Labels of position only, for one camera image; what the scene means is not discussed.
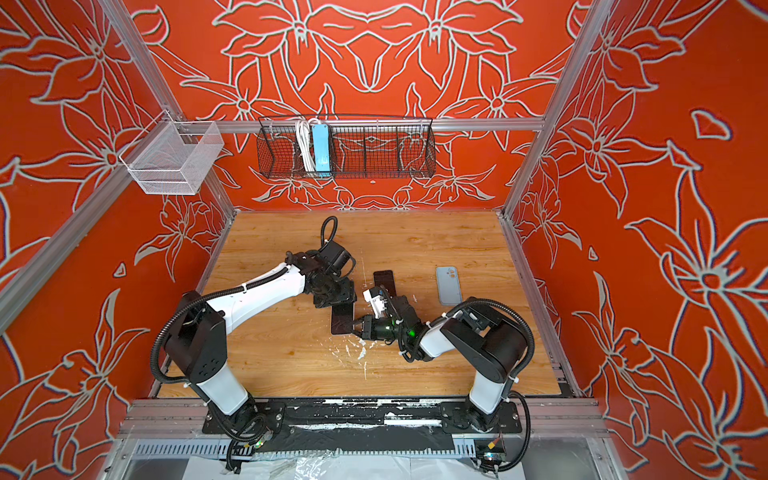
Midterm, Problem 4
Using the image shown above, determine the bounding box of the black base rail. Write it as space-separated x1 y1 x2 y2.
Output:
202 397 530 458

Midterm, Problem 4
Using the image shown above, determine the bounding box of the black phone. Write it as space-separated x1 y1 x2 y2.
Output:
330 303 355 335

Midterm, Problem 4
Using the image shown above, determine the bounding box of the aluminium back crossbar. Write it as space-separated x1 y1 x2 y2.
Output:
212 117 544 134

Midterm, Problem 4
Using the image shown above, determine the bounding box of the aluminium frame post right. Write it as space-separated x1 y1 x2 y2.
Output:
500 0 614 220

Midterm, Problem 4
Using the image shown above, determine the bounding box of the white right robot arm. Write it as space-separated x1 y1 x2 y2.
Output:
352 295 535 432

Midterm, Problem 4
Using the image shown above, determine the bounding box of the light blue box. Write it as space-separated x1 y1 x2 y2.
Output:
312 123 331 177

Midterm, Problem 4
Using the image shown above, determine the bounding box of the white coiled cable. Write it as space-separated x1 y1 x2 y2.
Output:
295 119 316 175

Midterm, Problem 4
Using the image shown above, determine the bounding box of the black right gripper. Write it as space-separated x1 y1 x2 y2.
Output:
341 317 409 345

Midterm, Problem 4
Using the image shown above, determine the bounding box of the aluminium frame post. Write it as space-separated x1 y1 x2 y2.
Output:
98 0 238 217
500 0 614 220

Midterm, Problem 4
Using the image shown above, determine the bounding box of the black wire basket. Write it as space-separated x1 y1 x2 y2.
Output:
256 115 437 180

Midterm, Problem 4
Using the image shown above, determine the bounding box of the clear acrylic bin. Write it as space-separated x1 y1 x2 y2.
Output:
119 120 224 196

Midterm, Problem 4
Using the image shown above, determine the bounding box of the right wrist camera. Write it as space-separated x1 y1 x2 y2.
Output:
363 286 390 319

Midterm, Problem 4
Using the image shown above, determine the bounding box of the aluminium frame post left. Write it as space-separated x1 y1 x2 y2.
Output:
98 0 238 217

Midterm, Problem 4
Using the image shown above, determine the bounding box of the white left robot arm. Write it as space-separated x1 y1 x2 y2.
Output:
149 216 356 442

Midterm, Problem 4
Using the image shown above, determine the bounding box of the white phone case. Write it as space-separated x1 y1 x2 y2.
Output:
436 266 463 306

